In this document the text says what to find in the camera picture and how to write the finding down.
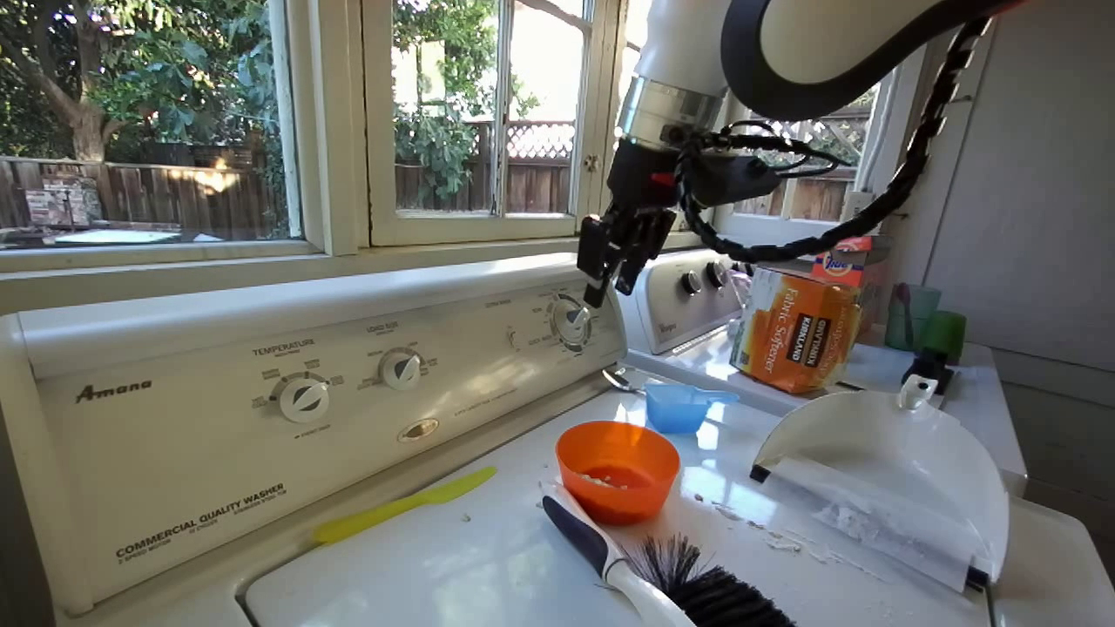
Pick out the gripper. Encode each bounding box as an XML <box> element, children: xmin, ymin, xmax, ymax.
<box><xmin>577</xmin><ymin>139</ymin><xmax>682</xmax><ymax>308</ymax></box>

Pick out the washer timer knob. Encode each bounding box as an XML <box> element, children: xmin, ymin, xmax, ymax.
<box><xmin>550</xmin><ymin>294</ymin><xmax>596</xmax><ymax>351</ymax></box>

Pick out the washer load size knob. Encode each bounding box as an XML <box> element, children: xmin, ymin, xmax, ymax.
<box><xmin>378</xmin><ymin>347</ymin><xmax>426</xmax><ymax>391</ymax></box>

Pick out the white washer lid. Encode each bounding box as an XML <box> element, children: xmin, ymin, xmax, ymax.
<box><xmin>244</xmin><ymin>390</ymin><xmax>996</xmax><ymax>627</ymax></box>

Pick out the washer temperature knob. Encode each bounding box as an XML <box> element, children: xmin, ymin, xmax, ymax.
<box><xmin>278</xmin><ymin>374</ymin><xmax>333</xmax><ymax>426</ymax></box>

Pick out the cream washer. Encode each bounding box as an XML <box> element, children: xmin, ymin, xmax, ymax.
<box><xmin>0</xmin><ymin>253</ymin><xmax>1115</xmax><ymax>627</ymax></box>

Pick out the blue plastic scoop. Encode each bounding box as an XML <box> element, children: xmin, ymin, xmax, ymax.
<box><xmin>644</xmin><ymin>382</ymin><xmax>740</xmax><ymax>435</ymax></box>

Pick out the window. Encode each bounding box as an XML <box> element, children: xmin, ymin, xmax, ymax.
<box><xmin>714</xmin><ymin>85</ymin><xmax>882</xmax><ymax>229</ymax></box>
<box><xmin>0</xmin><ymin>0</ymin><xmax>304</xmax><ymax>252</ymax></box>
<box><xmin>361</xmin><ymin>0</ymin><xmax>625</xmax><ymax>247</ymax></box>

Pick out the orange fabric softener box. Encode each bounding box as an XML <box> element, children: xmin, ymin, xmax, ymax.
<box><xmin>729</xmin><ymin>266</ymin><xmax>864</xmax><ymax>395</ymax></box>

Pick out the orange plastic bowl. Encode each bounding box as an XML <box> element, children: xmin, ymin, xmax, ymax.
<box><xmin>554</xmin><ymin>421</ymin><xmax>682</xmax><ymax>526</ymax></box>

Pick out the orange detergent box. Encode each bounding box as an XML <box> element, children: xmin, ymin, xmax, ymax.
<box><xmin>810</xmin><ymin>234</ymin><xmax>895</xmax><ymax>339</ymax></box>

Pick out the white dryer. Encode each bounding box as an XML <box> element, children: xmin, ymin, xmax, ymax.
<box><xmin>620</xmin><ymin>247</ymin><xmax>1031</xmax><ymax>499</ymax></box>

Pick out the translucent green cup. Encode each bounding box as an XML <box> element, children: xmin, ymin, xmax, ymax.
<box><xmin>885</xmin><ymin>282</ymin><xmax>943</xmax><ymax>353</ymax></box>

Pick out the small black object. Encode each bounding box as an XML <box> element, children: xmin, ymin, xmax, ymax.
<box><xmin>901</xmin><ymin>348</ymin><xmax>956</xmax><ymax>394</ymax></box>

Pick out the black bristle hand brush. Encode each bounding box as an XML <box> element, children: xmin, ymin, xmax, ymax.
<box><xmin>540</xmin><ymin>483</ymin><xmax>798</xmax><ymax>627</ymax></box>

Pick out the solid green cup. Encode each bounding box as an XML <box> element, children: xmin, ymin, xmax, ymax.
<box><xmin>921</xmin><ymin>310</ymin><xmax>969</xmax><ymax>364</ymax></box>

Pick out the yellow plastic knife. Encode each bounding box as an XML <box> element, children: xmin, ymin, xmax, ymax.
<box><xmin>313</xmin><ymin>466</ymin><xmax>499</xmax><ymax>546</ymax></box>

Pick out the white dustpan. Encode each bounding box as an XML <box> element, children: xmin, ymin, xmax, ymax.
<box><xmin>750</xmin><ymin>374</ymin><xmax>1011</xmax><ymax>594</ymax></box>

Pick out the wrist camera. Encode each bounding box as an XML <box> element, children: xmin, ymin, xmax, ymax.
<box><xmin>686</xmin><ymin>153</ymin><xmax>782</xmax><ymax>211</ymax></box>

